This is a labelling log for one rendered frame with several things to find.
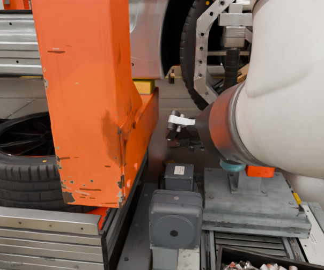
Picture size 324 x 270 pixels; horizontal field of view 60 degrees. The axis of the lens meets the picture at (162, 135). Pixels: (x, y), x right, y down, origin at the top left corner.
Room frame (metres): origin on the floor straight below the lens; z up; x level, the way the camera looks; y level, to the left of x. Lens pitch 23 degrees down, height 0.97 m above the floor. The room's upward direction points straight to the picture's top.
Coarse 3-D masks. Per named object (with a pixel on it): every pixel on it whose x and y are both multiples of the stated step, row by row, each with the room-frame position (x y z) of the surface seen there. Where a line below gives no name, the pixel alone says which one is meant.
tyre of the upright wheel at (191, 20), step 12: (204, 0) 1.06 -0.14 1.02; (192, 12) 1.06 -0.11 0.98; (192, 24) 1.06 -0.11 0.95; (192, 36) 1.06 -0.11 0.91; (180, 48) 1.07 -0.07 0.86; (192, 48) 1.06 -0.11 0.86; (180, 60) 1.07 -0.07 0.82; (192, 60) 1.06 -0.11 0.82; (192, 72) 1.06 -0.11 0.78; (192, 84) 1.06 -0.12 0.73; (192, 96) 1.06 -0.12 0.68; (204, 108) 1.05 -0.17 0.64
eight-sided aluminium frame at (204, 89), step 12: (216, 0) 0.97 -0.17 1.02; (228, 0) 0.96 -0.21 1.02; (204, 12) 0.97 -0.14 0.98; (216, 12) 0.97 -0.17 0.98; (204, 24) 0.97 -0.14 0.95; (204, 36) 0.97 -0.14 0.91; (204, 48) 0.97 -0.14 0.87; (204, 60) 0.97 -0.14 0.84; (204, 72) 0.97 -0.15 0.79; (204, 84) 0.97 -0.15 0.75; (204, 96) 0.97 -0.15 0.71; (216, 96) 0.97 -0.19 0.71
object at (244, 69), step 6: (222, 12) 1.07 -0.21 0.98; (210, 24) 1.05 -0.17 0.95; (246, 30) 1.06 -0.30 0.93; (246, 36) 1.06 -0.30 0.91; (252, 36) 1.05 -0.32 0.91; (210, 54) 1.07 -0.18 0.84; (216, 54) 1.07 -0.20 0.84; (222, 54) 1.07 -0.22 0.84; (240, 54) 1.06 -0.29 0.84; (246, 54) 1.06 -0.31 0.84; (246, 66) 1.06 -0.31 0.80; (246, 72) 1.06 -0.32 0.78; (210, 78) 1.18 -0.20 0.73; (210, 84) 1.05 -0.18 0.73; (216, 84) 1.07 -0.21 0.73; (216, 90) 1.08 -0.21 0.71; (222, 90) 1.07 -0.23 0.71
